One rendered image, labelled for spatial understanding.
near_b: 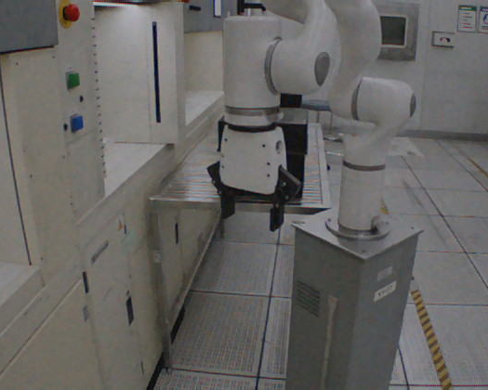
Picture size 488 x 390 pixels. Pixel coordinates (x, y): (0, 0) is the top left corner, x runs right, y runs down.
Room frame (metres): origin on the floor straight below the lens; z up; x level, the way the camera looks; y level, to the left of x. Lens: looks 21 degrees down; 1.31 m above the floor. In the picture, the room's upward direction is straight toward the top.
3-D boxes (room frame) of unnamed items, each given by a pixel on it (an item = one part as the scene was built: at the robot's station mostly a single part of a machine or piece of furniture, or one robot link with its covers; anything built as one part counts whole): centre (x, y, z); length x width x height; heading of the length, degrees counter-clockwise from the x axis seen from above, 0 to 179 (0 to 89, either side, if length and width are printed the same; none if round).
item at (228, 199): (0.73, 0.03, 1.03); 0.03 x 0.03 x 0.07; 57
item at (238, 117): (0.70, -0.02, 1.18); 0.09 x 0.08 x 0.03; 57
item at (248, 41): (0.70, -0.02, 1.26); 0.09 x 0.08 x 0.13; 58
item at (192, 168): (2.03, -0.08, 0.38); 1.30 x 0.60 x 0.76; 172
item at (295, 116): (1.57, -0.09, 0.98); 0.29 x 0.29 x 0.13; 81
